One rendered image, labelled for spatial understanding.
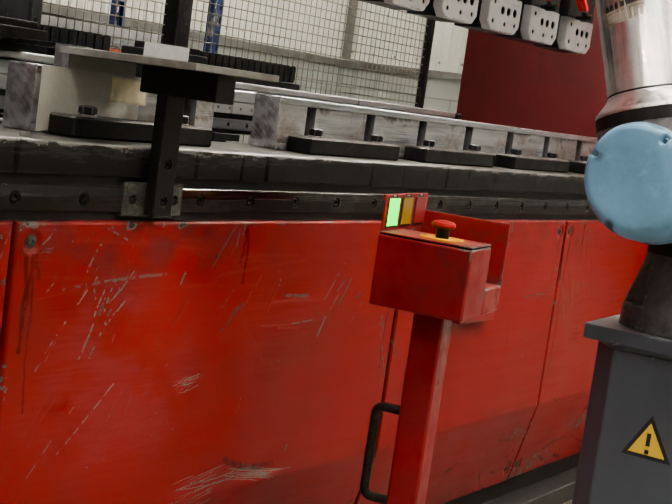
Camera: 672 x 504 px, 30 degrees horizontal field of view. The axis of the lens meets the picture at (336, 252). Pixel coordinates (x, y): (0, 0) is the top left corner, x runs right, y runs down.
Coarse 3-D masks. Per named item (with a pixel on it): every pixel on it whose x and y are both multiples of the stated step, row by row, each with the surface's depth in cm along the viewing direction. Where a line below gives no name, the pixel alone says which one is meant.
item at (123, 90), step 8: (112, 80) 188; (120, 80) 189; (128, 80) 190; (136, 80) 192; (112, 88) 188; (120, 88) 189; (128, 88) 191; (136, 88) 192; (112, 96) 188; (120, 96) 190; (128, 96) 191; (136, 96) 192; (144, 96) 194; (136, 104) 193; (144, 104) 194
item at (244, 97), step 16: (0, 64) 203; (48, 64) 213; (0, 80) 204; (0, 96) 205; (240, 96) 254; (288, 96) 268; (304, 96) 272; (320, 96) 277; (336, 96) 282; (0, 112) 206; (224, 112) 251; (240, 112) 255; (416, 112) 311; (432, 112) 317; (448, 112) 323; (224, 128) 252; (240, 128) 256
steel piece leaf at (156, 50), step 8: (144, 48) 178; (152, 48) 179; (160, 48) 180; (168, 48) 181; (176, 48) 182; (184, 48) 183; (152, 56) 179; (160, 56) 180; (168, 56) 181; (176, 56) 182; (184, 56) 184
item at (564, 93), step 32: (480, 32) 393; (480, 64) 393; (512, 64) 387; (544, 64) 380; (576, 64) 375; (480, 96) 393; (512, 96) 387; (544, 96) 381; (576, 96) 375; (544, 128) 381; (576, 128) 375
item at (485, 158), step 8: (408, 152) 257; (416, 152) 256; (424, 152) 255; (432, 152) 257; (440, 152) 260; (448, 152) 262; (456, 152) 265; (464, 152) 268; (472, 152) 271; (480, 152) 278; (416, 160) 256; (424, 160) 255; (432, 160) 257; (440, 160) 260; (448, 160) 263; (456, 160) 266; (464, 160) 268; (472, 160) 271; (480, 160) 274; (488, 160) 277
